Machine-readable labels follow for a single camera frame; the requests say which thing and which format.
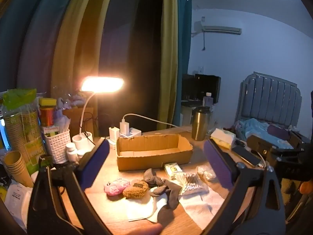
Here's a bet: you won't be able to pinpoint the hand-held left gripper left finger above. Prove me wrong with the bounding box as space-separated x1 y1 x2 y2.
27 137 110 235

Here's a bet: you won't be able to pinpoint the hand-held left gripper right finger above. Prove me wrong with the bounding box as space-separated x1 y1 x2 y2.
202 138 286 235

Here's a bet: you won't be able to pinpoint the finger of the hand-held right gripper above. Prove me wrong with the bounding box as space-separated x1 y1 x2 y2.
268 153 306 175
246 135 297 155

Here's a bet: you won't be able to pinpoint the pink plush toy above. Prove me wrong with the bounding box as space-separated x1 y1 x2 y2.
104 178 130 196

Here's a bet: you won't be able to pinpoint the clear bag of cotton swabs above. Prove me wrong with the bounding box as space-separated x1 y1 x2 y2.
175 172 209 196

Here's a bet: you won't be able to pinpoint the small white yellow packet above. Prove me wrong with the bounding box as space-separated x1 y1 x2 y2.
164 163 183 180

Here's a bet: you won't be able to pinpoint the brown cardboard tray box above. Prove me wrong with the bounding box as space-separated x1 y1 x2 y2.
116 133 193 171

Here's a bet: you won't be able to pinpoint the light blue blanket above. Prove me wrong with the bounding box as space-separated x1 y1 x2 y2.
234 118 294 150

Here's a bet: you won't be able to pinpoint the small clear bag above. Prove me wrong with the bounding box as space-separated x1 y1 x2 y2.
197 165 217 182

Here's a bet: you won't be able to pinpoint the black smartphone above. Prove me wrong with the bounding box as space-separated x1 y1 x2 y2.
231 146 262 166

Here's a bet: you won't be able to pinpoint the dark purple pillow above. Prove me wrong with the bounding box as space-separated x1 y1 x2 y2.
268 125 291 140

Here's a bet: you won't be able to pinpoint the white tissue pack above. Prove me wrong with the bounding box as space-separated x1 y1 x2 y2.
210 128 236 150

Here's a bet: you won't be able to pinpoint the steel thermos cup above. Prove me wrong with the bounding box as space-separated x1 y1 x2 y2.
191 106 211 141

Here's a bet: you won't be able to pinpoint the white woven plastic basket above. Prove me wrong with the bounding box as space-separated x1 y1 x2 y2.
43 128 71 164

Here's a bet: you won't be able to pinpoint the grey padded headboard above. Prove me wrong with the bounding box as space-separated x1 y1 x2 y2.
236 72 303 128

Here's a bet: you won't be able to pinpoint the white paper towel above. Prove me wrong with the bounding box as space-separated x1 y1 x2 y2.
178 188 228 229
127 188 170 223

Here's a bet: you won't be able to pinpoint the white power strip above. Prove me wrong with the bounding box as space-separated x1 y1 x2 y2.
108 127 142 144

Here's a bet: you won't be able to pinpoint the tall brown cardboard box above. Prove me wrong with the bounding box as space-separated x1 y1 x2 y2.
62 107 94 137

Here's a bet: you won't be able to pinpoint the white television stand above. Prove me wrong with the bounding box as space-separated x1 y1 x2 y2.
181 100 219 128

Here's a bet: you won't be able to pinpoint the clear plastic bottle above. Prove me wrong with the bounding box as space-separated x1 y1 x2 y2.
202 92 214 107

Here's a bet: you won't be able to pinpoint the wrapped plush flower bouquet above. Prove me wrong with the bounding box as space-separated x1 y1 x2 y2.
52 86 85 108

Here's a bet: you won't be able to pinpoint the red jar with yellow lid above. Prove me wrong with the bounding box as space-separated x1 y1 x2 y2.
39 98 55 128

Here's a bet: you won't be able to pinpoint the black television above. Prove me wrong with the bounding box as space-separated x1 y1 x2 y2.
182 73 221 104

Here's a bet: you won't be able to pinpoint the white gooseneck desk lamp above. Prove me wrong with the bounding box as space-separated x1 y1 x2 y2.
72 77 124 150

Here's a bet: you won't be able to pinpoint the stack of brown paper cups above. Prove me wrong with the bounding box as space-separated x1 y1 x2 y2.
4 150 33 188

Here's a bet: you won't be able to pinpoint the green pack of paper cups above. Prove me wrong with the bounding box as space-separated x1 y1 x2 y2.
1 89 47 174

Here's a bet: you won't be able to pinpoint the white flat packet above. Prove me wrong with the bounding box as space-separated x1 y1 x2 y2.
5 185 33 229

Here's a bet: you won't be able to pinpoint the teal curtain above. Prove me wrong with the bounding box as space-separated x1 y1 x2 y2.
0 0 67 95
177 0 193 128

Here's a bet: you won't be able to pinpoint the yellow-green curtain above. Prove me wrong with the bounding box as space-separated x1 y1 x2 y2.
156 0 179 130
51 0 118 98

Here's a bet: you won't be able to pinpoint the white air conditioner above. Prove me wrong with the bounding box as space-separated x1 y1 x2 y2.
194 21 242 36

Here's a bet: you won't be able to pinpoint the black cables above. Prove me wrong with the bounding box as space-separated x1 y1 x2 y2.
80 113 99 148

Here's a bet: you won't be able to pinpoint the white charging cable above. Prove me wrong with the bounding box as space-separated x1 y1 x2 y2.
122 113 180 128

